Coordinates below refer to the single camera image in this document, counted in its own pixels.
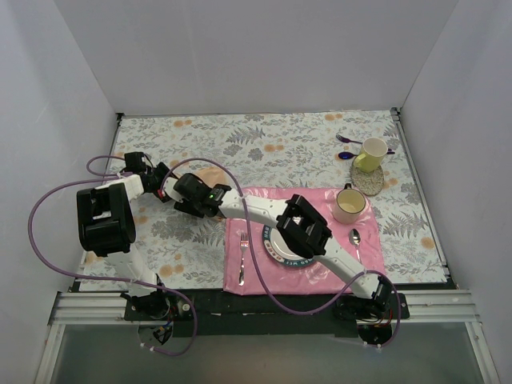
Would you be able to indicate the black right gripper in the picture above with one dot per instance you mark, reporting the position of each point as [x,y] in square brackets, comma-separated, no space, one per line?
[170,191]

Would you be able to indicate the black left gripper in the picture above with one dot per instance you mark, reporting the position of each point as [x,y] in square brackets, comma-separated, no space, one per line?
[158,176]

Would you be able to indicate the peach satin napkin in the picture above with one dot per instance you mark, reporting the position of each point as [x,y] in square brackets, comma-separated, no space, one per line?
[212,176]

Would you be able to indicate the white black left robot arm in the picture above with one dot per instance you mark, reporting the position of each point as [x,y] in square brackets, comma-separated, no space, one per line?
[106,227]

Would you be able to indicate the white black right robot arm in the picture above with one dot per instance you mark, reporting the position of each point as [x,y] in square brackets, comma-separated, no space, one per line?
[303,229]

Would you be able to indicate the silver fork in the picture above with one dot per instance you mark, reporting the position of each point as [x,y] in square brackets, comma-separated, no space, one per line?
[244,246]

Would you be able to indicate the white plate teal rim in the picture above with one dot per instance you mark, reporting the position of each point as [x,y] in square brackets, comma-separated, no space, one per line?
[279,251]

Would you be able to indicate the floral tablecloth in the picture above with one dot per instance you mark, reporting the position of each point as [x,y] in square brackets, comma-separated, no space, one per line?
[274,150]

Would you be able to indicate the cream enamel mug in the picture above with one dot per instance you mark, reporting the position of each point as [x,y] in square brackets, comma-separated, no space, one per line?
[348,205]

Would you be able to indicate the purple plastic spoon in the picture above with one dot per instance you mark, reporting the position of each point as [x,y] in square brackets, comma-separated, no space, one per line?
[346,155]

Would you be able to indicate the purple plastic fork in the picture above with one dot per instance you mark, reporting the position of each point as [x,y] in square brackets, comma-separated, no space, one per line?
[346,140]

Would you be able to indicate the silver spoon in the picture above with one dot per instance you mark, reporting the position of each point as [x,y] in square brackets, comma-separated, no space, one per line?
[355,240]

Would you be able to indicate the pink rose placemat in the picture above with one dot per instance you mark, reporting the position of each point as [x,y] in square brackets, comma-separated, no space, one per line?
[312,279]

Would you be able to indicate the speckled round coaster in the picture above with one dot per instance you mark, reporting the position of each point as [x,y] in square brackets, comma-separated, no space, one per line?
[370,184]

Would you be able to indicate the yellow green mug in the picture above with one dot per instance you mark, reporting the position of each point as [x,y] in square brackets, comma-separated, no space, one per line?
[372,153]

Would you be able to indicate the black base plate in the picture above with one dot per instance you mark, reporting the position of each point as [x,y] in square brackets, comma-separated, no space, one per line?
[222,313]

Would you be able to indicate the aluminium frame rail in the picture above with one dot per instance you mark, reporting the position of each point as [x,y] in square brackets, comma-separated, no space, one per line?
[108,308]

